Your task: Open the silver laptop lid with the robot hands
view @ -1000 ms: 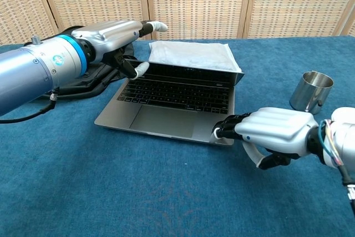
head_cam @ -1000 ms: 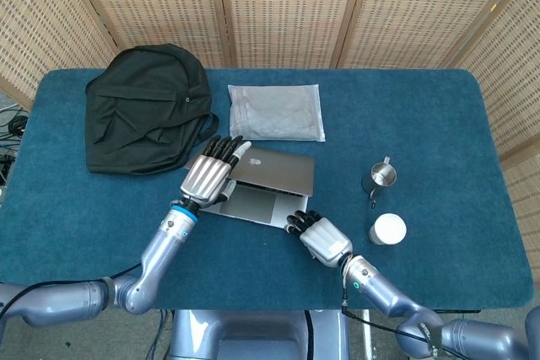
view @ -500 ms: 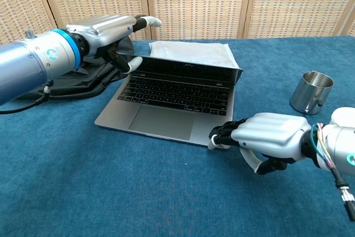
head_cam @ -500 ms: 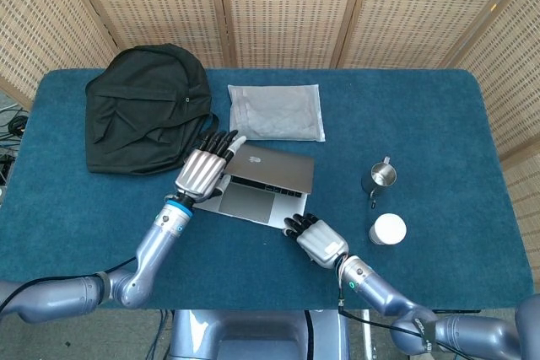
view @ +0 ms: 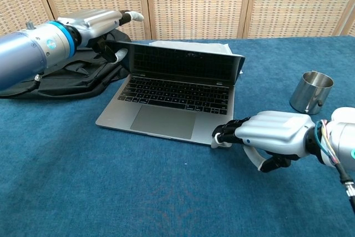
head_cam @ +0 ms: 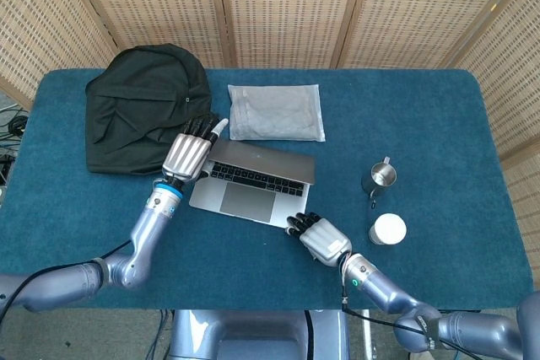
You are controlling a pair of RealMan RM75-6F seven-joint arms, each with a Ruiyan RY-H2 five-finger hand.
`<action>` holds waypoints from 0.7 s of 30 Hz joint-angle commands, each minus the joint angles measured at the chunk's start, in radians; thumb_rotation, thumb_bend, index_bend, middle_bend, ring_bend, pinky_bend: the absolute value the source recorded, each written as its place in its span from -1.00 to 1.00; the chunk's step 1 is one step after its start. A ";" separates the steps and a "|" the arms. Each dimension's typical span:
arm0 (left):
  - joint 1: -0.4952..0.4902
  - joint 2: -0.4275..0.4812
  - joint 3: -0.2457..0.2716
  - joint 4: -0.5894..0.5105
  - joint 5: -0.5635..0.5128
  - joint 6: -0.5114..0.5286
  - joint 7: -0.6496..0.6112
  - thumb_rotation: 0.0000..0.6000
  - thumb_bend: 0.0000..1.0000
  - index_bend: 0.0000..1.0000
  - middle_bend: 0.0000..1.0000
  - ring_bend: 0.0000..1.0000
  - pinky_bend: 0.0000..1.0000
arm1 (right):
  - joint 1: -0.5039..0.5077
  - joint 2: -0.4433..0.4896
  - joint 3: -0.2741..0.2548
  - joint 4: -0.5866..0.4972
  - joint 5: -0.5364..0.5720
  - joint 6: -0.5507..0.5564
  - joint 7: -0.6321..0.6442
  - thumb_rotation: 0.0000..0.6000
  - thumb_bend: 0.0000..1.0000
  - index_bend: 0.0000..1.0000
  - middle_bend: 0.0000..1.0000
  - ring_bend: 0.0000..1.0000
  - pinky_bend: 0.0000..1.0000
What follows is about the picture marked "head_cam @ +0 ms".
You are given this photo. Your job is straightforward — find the blue carpet table cover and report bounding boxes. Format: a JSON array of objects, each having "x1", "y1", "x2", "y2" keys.
[{"x1": 0, "y1": 67, "x2": 533, "y2": 310}]

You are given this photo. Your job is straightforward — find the silver laptop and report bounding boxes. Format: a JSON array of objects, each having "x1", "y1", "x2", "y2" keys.
[{"x1": 188, "y1": 138, "x2": 316, "y2": 229}]

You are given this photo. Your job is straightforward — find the black fabric backpack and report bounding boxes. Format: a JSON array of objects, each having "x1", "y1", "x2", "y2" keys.
[{"x1": 84, "y1": 42, "x2": 212, "y2": 175}]

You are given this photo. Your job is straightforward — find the white table leg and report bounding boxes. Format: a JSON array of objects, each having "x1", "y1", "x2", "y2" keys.
[{"x1": 361, "y1": 309, "x2": 372, "y2": 360}]

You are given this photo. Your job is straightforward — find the stainless steel cup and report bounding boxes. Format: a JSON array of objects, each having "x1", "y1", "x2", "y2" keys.
[{"x1": 360, "y1": 156, "x2": 398, "y2": 210}]

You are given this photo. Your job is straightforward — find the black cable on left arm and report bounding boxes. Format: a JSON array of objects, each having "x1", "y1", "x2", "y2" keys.
[{"x1": 0, "y1": 239, "x2": 132, "y2": 319}]

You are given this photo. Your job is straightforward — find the white paper cup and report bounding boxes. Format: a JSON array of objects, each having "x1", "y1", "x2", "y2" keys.
[{"x1": 368, "y1": 212, "x2": 408, "y2": 246}]

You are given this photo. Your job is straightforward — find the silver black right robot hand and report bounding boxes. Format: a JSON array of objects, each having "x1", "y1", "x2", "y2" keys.
[{"x1": 285, "y1": 210, "x2": 354, "y2": 269}]

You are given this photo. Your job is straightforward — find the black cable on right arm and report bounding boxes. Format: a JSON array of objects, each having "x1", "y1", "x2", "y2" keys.
[{"x1": 339, "y1": 250, "x2": 478, "y2": 357}]

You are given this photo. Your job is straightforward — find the wooden woven folding screen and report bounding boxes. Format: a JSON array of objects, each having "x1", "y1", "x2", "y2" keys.
[{"x1": 0, "y1": 0, "x2": 540, "y2": 260}]

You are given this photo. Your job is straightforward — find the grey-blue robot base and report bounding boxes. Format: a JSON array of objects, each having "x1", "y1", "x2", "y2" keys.
[{"x1": 168, "y1": 309, "x2": 351, "y2": 360}]

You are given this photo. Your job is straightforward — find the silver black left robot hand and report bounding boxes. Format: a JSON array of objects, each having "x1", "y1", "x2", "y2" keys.
[{"x1": 161, "y1": 114, "x2": 230, "y2": 184}]

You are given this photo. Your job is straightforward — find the black floor cable bundle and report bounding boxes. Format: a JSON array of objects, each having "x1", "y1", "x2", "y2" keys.
[{"x1": 0, "y1": 106, "x2": 30, "y2": 192}]

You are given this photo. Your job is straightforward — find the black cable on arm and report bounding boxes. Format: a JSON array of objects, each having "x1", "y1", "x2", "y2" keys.
[
  {"x1": 0, "y1": 239, "x2": 132, "y2": 319},
  {"x1": 339, "y1": 250, "x2": 478, "y2": 357}
]

